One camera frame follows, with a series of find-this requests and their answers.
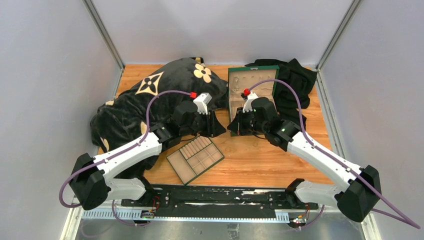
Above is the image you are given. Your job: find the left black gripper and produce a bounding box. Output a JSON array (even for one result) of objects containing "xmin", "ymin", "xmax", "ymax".
[{"xmin": 181, "ymin": 109, "xmax": 227, "ymax": 138}]

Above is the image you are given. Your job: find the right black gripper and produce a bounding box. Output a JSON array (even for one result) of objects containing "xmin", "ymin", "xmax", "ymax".
[{"xmin": 227, "ymin": 106, "xmax": 268, "ymax": 137}]

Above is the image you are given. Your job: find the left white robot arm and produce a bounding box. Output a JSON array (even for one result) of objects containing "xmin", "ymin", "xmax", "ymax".
[{"xmin": 68, "ymin": 101, "xmax": 226, "ymax": 211}]

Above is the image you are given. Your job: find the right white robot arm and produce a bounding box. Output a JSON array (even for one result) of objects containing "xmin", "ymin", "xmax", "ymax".
[{"xmin": 227, "ymin": 97, "xmax": 381, "ymax": 223}]

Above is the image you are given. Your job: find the green jewelry tray insert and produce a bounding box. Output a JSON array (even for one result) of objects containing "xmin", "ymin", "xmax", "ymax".
[{"xmin": 166, "ymin": 136, "xmax": 225, "ymax": 185}]

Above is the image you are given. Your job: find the green jewelry box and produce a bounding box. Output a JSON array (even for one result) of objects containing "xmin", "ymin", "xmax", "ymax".
[{"xmin": 228, "ymin": 65, "xmax": 280, "ymax": 122}]

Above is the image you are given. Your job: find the black cloth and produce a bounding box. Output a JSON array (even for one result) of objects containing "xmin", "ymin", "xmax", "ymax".
[{"xmin": 246, "ymin": 58, "xmax": 317, "ymax": 125}]

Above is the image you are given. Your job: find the black blanket with beige flowers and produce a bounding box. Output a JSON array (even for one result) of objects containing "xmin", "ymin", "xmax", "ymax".
[{"xmin": 90, "ymin": 57, "xmax": 229, "ymax": 179}]

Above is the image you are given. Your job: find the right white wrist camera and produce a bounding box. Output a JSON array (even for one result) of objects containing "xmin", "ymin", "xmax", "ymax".
[{"xmin": 242, "ymin": 88, "xmax": 258, "ymax": 113}]

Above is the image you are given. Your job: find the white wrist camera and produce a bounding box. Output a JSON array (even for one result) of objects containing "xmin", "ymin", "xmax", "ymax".
[
  {"xmin": 242, "ymin": 88, "xmax": 258, "ymax": 113},
  {"xmin": 189, "ymin": 92, "xmax": 212, "ymax": 115}
]

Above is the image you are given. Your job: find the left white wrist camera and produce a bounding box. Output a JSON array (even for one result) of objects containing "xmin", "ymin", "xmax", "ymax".
[{"xmin": 189, "ymin": 92, "xmax": 212, "ymax": 115}]

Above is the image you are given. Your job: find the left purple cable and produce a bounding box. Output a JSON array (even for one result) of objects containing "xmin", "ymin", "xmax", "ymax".
[{"xmin": 58, "ymin": 90, "xmax": 196, "ymax": 209}]

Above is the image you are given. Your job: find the black mounting base plate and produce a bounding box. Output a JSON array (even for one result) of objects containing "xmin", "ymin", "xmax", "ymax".
[{"xmin": 119, "ymin": 184, "xmax": 318, "ymax": 219}]

